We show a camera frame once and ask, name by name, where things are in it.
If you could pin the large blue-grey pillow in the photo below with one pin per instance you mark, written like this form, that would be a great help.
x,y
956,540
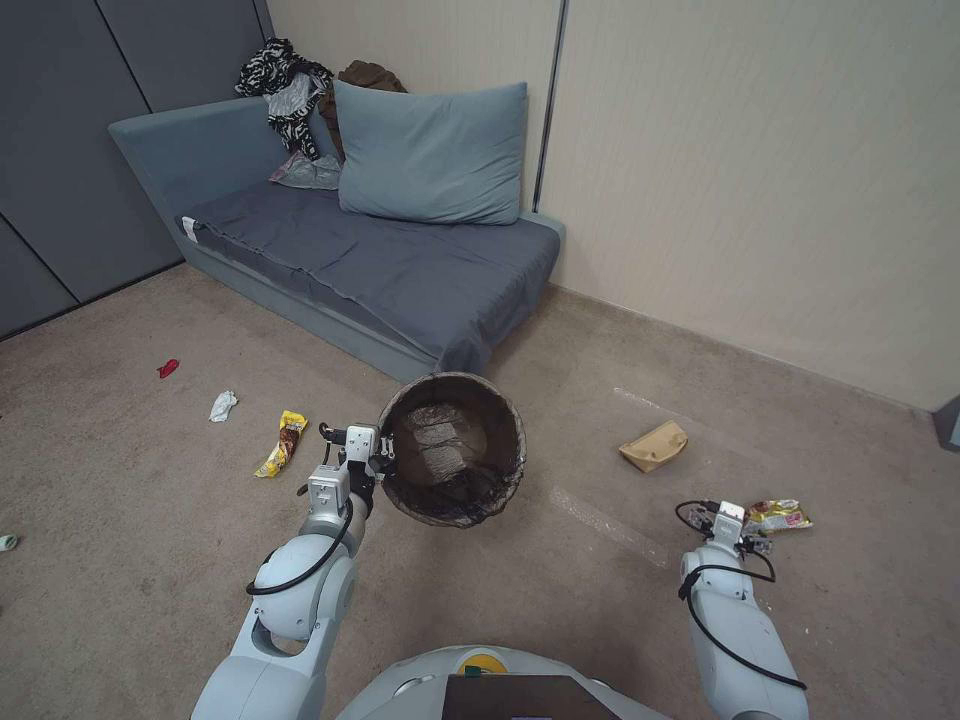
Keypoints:
x,y
431,154

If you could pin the black bin liner bag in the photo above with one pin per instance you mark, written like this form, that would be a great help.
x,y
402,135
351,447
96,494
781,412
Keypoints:
x,y
450,480

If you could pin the white crumpled paper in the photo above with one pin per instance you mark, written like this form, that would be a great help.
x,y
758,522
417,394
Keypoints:
x,y
222,406

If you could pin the brown crumpled garment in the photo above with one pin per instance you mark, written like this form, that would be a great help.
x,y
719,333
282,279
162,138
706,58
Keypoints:
x,y
367,79

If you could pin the grey wardrobe doors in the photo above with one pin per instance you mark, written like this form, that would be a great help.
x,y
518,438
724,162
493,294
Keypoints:
x,y
67,150

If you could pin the red and yellow snack packet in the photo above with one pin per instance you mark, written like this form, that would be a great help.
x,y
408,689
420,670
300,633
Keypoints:
x,y
780,516

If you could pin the black and white patterned garment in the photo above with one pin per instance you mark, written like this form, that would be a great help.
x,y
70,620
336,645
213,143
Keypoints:
x,y
289,90

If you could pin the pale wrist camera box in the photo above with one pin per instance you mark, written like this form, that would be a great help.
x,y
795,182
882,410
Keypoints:
x,y
362,442
727,521

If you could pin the round brown trash bin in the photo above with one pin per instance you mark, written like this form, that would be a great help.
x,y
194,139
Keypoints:
x,y
510,420

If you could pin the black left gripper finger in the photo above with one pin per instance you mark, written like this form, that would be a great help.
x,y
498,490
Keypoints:
x,y
387,446
381,469

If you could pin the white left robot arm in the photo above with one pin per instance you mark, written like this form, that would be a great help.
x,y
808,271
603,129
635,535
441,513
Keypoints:
x,y
300,592

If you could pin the dark vertical wall strip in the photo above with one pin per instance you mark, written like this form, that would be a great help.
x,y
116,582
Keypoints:
x,y
549,105

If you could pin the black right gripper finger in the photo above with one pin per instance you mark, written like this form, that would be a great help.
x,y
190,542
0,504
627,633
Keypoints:
x,y
758,543
703,522

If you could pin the small pale green scrap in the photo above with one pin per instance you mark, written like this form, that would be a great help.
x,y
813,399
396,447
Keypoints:
x,y
6,541

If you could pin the red scrap of wrapper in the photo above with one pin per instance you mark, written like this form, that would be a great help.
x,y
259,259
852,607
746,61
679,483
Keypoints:
x,y
167,367

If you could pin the dark grey mattress sheet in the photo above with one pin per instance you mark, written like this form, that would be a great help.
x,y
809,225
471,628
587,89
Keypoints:
x,y
405,277

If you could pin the white robot front shell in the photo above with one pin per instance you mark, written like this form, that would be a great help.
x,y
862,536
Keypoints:
x,y
420,686

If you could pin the grey box at wall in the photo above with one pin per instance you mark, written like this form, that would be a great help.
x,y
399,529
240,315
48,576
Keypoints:
x,y
948,424

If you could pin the crushed tan cardboard box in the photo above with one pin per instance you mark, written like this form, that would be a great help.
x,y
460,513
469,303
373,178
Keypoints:
x,y
654,445

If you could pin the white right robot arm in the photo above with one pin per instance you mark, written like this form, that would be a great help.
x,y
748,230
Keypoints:
x,y
739,630

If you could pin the white mattress tag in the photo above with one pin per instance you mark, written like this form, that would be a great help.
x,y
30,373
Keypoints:
x,y
188,227

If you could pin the pale pink plastic packet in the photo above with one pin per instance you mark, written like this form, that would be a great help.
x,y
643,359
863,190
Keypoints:
x,y
304,171

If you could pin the blue-grey sofa bed frame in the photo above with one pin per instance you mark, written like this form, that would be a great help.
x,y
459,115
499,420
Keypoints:
x,y
187,142

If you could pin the yellow and brown snack wrapper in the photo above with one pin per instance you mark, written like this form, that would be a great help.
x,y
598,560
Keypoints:
x,y
283,444

